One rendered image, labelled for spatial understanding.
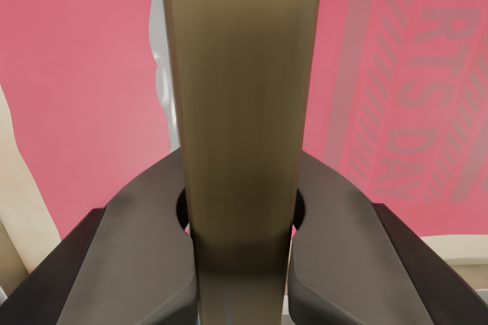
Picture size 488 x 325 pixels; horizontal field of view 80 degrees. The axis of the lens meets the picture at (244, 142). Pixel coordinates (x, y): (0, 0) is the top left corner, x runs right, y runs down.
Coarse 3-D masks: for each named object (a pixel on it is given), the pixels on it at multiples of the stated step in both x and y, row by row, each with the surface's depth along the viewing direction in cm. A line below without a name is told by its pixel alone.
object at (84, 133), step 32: (32, 96) 25; (64, 96) 25; (96, 96) 25; (128, 96) 25; (320, 96) 26; (32, 128) 26; (64, 128) 27; (96, 128) 27; (128, 128) 27; (160, 128) 27; (320, 128) 28; (32, 160) 28; (64, 160) 28; (96, 160) 28; (128, 160) 28; (64, 192) 30; (96, 192) 30; (64, 224) 32; (416, 224) 34; (448, 224) 34; (480, 224) 35
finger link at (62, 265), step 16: (96, 208) 9; (80, 224) 8; (96, 224) 8; (64, 240) 7; (80, 240) 7; (48, 256) 7; (64, 256) 7; (80, 256) 7; (32, 272) 7; (48, 272) 7; (64, 272) 7; (16, 288) 6; (32, 288) 6; (48, 288) 6; (64, 288) 6; (16, 304) 6; (32, 304) 6; (48, 304) 6; (64, 304) 6; (0, 320) 6; (16, 320) 6; (32, 320) 6; (48, 320) 6
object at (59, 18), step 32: (0, 0) 21; (32, 0) 22; (64, 0) 22; (96, 0) 22; (128, 0) 22; (320, 0) 22; (0, 32) 22; (32, 32) 23; (64, 32) 23; (96, 32) 23; (128, 32) 23; (320, 32) 23; (0, 64) 24; (32, 64) 24; (64, 64) 24; (96, 64) 24; (128, 64) 24; (320, 64) 25
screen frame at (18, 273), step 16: (0, 224) 31; (0, 240) 31; (0, 256) 31; (16, 256) 33; (0, 272) 31; (16, 272) 33; (464, 272) 37; (480, 272) 37; (0, 288) 31; (480, 288) 35; (0, 304) 33
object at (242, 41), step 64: (192, 0) 5; (256, 0) 5; (192, 64) 6; (256, 64) 6; (192, 128) 6; (256, 128) 6; (192, 192) 7; (256, 192) 7; (256, 256) 8; (256, 320) 10
